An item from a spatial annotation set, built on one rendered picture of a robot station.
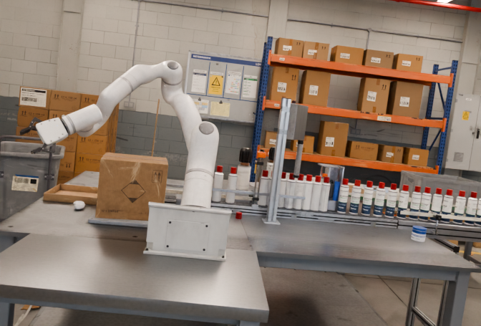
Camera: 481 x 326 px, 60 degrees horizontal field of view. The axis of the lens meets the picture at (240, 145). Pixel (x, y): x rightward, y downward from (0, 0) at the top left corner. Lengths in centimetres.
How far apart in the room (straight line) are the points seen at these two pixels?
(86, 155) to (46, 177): 145
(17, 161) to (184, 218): 286
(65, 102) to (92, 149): 67
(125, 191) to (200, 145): 43
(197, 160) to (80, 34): 566
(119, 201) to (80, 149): 371
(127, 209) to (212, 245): 53
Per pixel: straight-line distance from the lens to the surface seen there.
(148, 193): 198
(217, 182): 236
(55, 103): 572
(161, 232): 164
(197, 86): 674
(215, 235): 163
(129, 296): 134
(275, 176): 225
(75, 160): 575
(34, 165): 429
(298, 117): 226
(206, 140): 177
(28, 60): 755
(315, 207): 249
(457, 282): 224
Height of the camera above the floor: 140
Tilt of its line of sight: 5 degrees down
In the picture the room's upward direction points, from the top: 7 degrees clockwise
